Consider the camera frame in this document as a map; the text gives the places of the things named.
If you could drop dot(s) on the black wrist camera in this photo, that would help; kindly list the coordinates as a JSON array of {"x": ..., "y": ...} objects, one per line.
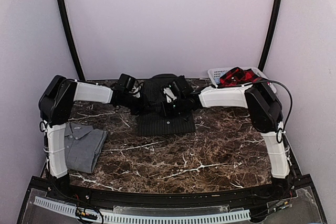
[
  {"x": 125, "y": 84},
  {"x": 179, "y": 88}
]

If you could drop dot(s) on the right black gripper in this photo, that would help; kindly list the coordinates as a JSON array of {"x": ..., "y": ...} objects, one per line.
[{"x": 167, "y": 112}]

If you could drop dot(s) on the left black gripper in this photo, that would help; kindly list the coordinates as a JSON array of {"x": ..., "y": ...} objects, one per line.
[{"x": 142, "y": 108}]

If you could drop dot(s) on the grey shirt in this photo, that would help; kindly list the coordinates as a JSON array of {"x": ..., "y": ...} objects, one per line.
[{"x": 83, "y": 145}]

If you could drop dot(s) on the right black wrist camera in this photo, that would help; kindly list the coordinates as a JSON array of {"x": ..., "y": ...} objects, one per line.
[{"x": 179, "y": 88}]

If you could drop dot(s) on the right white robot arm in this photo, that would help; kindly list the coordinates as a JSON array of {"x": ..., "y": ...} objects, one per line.
[{"x": 265, "y": 112}]

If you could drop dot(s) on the left black frame post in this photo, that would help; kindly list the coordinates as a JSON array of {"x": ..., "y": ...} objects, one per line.
[{"x": 70, "y": 39}]

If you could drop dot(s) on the white plastic laundry basket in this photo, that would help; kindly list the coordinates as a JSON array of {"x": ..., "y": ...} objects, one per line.
[{"x": 215, "y": 73}]

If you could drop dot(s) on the red black plaid shirt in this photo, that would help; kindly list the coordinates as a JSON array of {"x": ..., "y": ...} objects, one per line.
[{"x": 237, "y": 76}]

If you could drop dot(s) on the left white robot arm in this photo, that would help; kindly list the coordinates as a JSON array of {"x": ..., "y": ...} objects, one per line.
[{"x": 55, "y": 107}]

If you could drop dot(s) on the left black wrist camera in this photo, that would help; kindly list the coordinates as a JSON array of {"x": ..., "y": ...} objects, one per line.
[{"x": 125, "y": 84}]

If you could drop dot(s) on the black pinstriped long sleeve shirt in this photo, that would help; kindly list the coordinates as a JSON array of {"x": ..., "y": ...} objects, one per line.
[{"x": 160, "y": 118}]

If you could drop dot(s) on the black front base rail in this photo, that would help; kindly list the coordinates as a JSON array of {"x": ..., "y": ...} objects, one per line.
[{"x": 234, "y": 198}]

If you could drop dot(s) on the white slotted cable duct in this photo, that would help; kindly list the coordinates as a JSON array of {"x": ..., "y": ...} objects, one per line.
[{"x": 121, "y": 214}]

